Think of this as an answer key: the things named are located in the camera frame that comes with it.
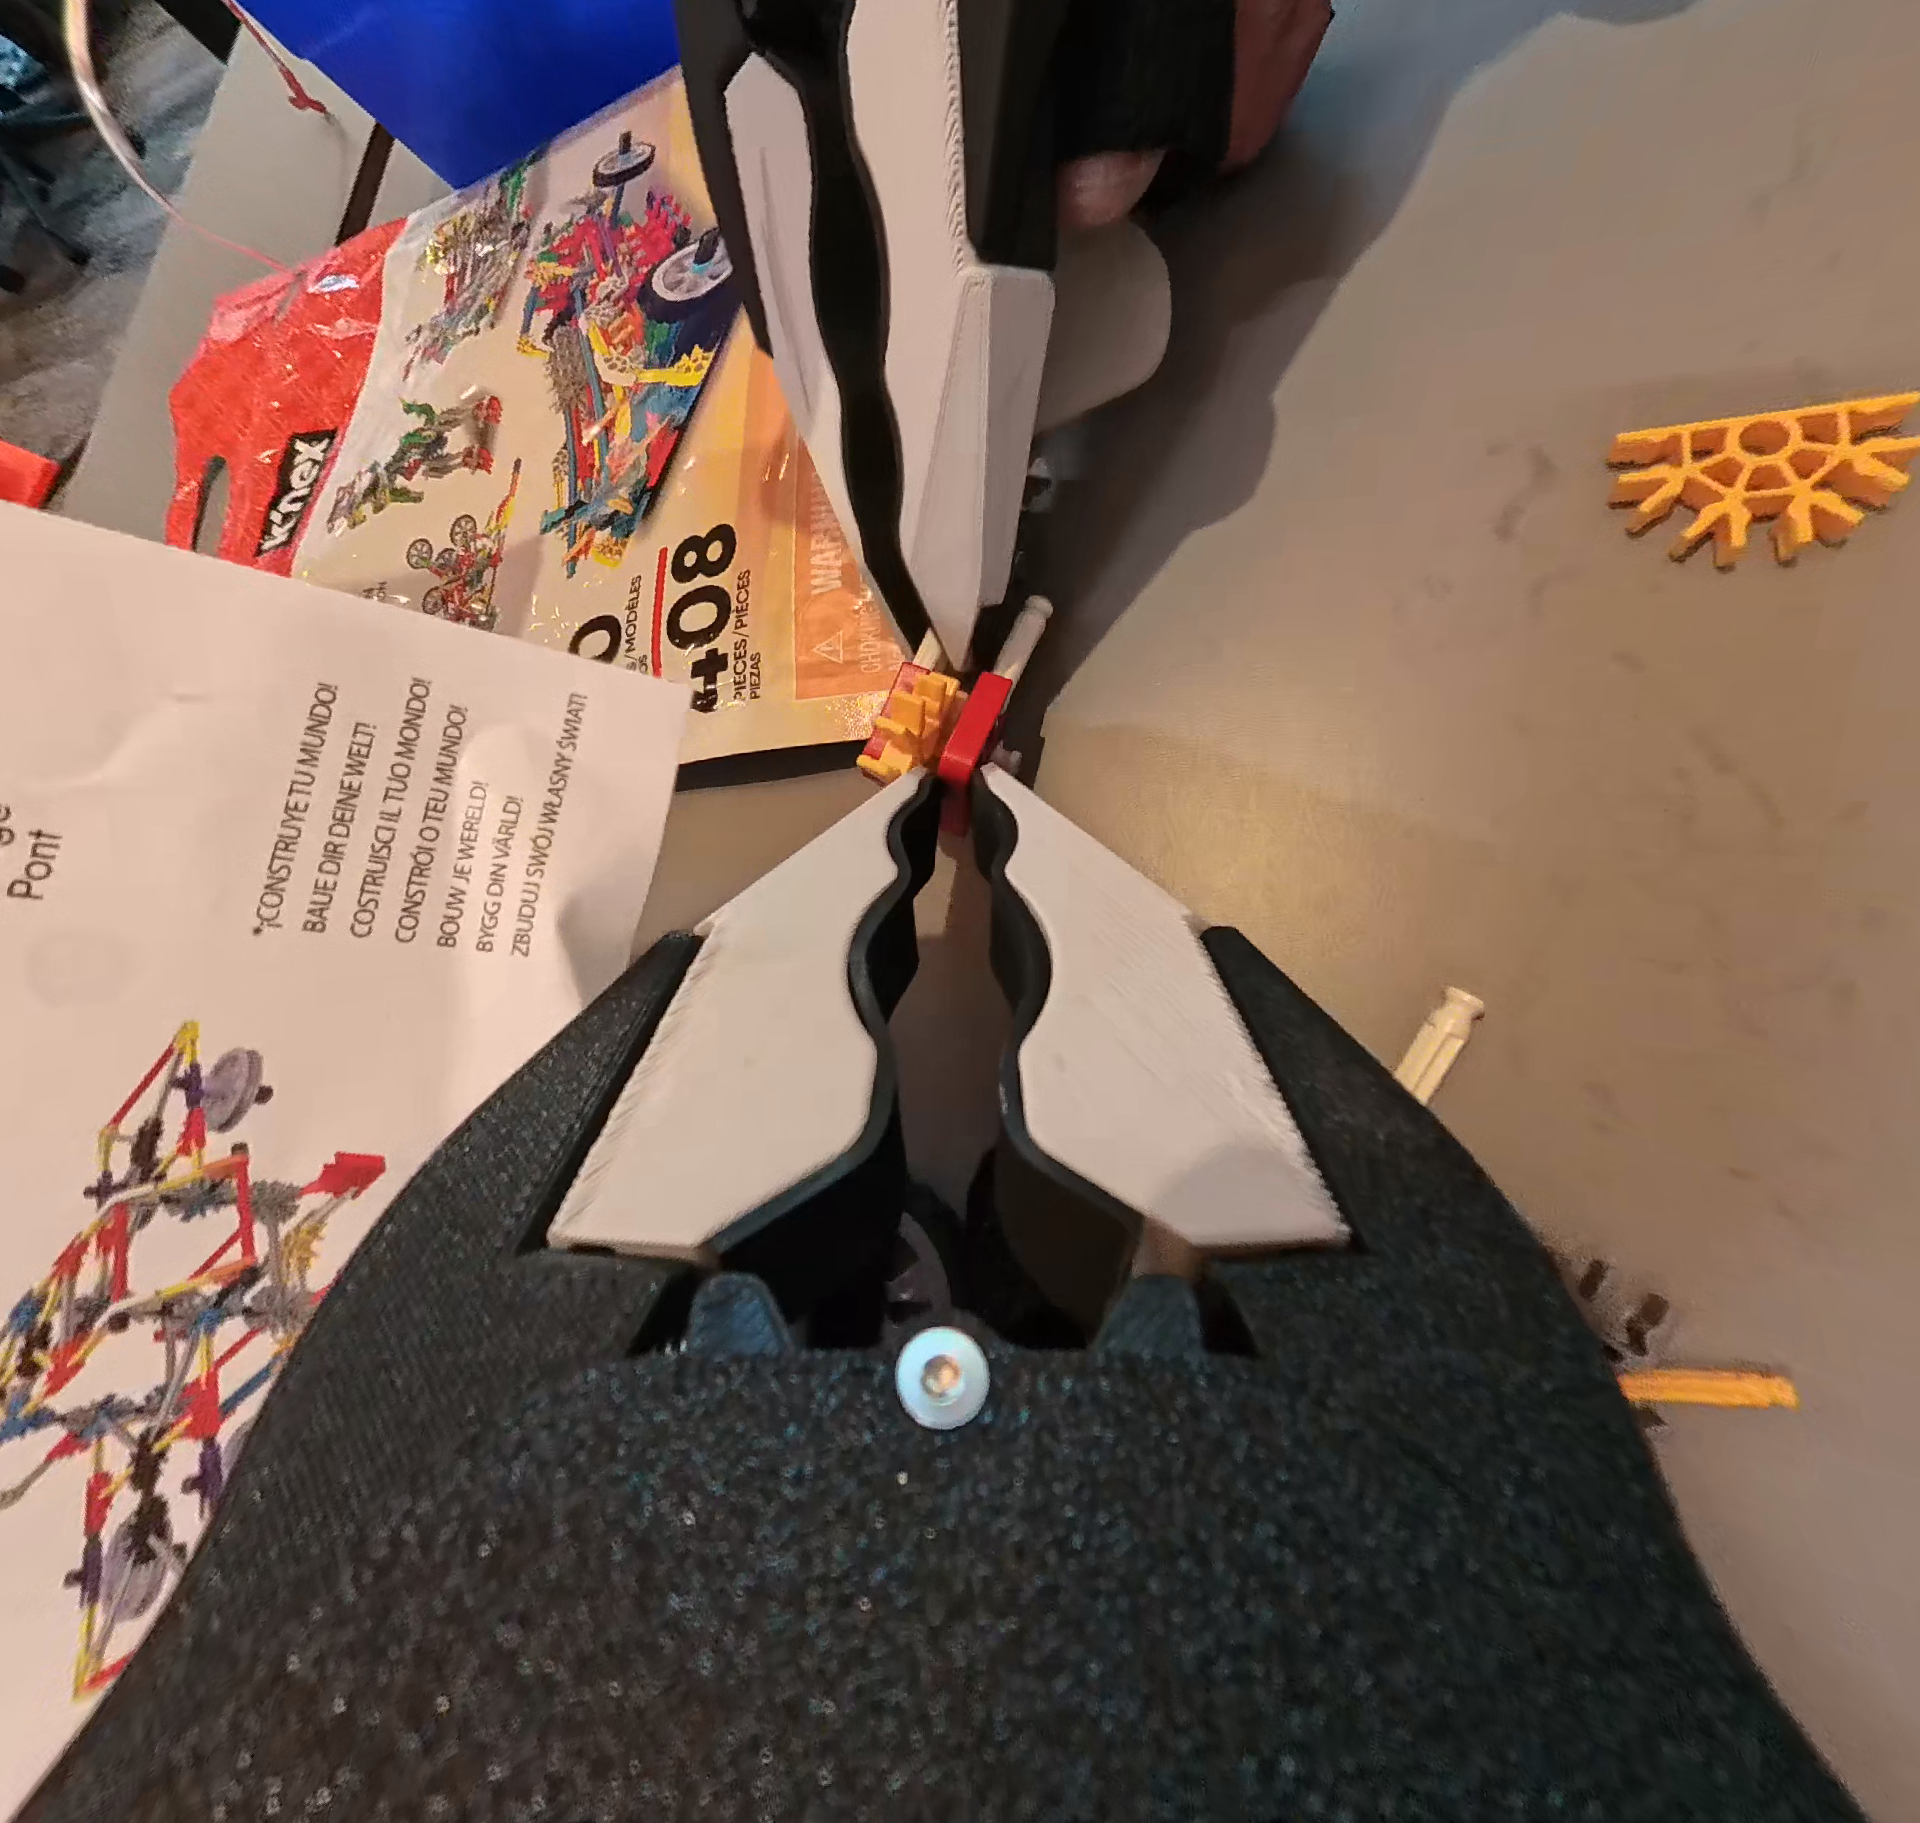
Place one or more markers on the blue plastic bin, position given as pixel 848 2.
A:
pixel 495 25

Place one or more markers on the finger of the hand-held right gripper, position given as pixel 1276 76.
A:
pixel 787 235
pixel 946 280

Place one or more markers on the building instruction sheet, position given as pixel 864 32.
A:
pixel 301 834

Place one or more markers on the long yellow rod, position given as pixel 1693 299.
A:
pixel 1710 1392

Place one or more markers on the connector assembly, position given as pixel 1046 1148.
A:
pixel 907 721

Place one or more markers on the grey snowflake connector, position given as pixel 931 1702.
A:
pixel 1642 1313

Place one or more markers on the white rod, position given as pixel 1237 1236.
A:
pixel 1023 640

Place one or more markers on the colourful toy packaging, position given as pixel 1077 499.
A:
pixel 375 399

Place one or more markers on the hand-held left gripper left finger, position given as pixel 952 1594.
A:
pixel 720 1075

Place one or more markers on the yellow connector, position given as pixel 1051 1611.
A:
pixel 1756 465

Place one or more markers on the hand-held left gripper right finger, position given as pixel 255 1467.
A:
pixel 1185 1089

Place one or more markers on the person's right hand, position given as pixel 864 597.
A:
pixel 1282 40

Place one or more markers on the short white spacer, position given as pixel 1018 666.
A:
pixel 1441 1044

